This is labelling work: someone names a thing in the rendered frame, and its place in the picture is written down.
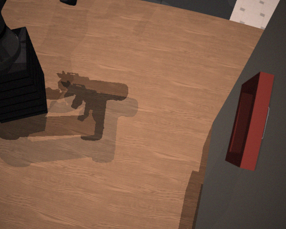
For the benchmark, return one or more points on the beige board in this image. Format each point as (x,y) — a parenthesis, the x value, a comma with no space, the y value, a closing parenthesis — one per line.
(237,198)

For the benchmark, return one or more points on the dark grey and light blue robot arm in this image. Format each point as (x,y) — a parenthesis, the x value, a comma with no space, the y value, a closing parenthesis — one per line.
(10,46)

